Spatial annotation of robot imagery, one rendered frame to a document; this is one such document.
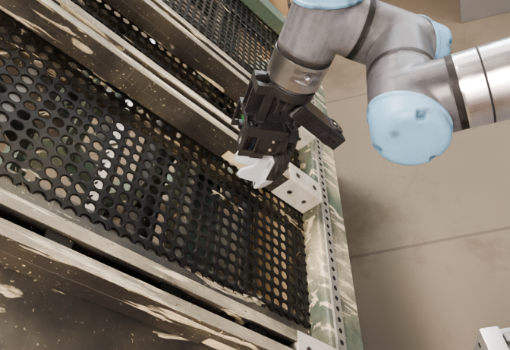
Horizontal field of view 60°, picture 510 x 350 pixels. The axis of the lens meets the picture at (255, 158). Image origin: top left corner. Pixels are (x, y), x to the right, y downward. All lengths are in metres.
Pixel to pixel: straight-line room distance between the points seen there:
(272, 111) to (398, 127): 0.23
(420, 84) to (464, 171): 2.10
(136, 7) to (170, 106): 0.29
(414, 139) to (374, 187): 2.00
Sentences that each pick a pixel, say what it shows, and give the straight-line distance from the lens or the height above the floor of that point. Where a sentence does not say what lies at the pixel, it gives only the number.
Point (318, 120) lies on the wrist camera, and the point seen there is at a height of 1.43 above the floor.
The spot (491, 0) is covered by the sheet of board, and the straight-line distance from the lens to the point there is 3.79.
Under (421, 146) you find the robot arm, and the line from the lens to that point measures 0.44.
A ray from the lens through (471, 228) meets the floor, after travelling 2.30.
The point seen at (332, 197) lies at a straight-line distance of 1.29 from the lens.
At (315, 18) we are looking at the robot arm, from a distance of 0.53.
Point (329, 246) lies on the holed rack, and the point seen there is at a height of 0.89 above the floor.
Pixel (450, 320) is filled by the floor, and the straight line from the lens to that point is 2.05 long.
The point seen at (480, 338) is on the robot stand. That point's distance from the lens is 0.94.
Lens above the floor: 1.83
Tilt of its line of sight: 42 degrees down
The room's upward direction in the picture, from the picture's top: 17 degrees counter-clockwise
